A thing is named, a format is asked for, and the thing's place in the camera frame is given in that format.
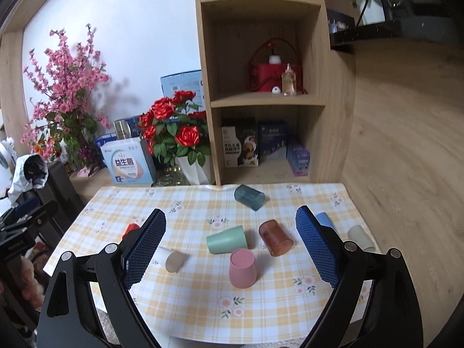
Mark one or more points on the red rose bouquet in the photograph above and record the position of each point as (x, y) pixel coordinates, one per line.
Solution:
(177, 130)

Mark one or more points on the white and black printed box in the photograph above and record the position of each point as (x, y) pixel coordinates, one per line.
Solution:
(239, 147)

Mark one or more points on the grey-beige plastic cup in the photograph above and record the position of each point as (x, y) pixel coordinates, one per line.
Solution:
(360, 237)

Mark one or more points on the yellow checkered floral tablecloth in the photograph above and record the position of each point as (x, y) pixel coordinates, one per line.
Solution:
(195, 297)

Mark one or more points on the pink blossom bouquet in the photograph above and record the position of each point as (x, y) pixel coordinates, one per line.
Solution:
(69, 79)

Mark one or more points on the small white fan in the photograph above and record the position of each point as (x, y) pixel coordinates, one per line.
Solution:
(7, 154)

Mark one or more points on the clear perfume bottle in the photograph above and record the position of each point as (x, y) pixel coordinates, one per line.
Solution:
(289, 82)

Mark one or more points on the blue plastic cup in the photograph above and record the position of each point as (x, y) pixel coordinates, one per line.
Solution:
(326, 221)

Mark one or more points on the pink plastic cup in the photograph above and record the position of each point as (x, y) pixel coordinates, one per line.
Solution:
(242, 269)

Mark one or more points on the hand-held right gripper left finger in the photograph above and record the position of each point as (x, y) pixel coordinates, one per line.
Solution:
(145, 250)

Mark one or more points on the white and black cloth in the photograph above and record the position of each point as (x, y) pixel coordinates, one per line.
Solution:
(20, 181)

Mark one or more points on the white plastic cup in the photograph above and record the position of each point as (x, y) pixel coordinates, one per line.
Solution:
(174, 259)

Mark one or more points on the white and blue carton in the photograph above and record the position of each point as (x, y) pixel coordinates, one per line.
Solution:
(127, 165)

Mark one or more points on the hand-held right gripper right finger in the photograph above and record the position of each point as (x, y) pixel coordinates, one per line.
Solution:
(319, 250)

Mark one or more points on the red plastic cup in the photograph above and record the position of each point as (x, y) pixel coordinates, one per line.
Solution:
(129, 229)

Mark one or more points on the wooden shelf unit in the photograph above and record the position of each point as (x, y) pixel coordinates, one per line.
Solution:
(326, 116)

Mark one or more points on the red basket with bottles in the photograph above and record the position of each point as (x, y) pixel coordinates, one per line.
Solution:
(268, 76)

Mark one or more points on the light blue large box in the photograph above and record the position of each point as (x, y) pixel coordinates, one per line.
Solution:
(181, 81)

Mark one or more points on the small white round figurine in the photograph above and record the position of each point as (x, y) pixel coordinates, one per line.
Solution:
(276, 90)

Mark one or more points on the blue cardboard box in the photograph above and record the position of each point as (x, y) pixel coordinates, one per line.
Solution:
(107, 140)

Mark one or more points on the dark blue printed box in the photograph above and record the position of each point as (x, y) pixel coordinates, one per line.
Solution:
(273, 141)

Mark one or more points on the purple small box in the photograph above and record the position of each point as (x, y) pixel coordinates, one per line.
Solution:
(299, 159)

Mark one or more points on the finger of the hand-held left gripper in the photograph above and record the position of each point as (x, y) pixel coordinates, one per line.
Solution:
(40, 214)
(26, 206)

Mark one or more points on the dark teal transparent cup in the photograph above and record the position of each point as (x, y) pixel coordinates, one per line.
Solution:
(249, 196)

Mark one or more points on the white square vase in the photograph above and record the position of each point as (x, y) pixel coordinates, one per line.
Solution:
(371, 10)

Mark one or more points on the black chair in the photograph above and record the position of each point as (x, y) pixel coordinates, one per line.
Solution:
(63, 192)

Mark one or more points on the white faceted vase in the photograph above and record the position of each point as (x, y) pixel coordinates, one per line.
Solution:
(195, 170)

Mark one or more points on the person's left hand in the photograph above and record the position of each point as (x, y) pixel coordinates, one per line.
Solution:
(31, 282)

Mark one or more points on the green plastic cup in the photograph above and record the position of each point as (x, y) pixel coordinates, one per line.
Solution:
(227, 240)

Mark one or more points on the brown transparent cup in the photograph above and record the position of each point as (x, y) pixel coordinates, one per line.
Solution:
(275, 237)

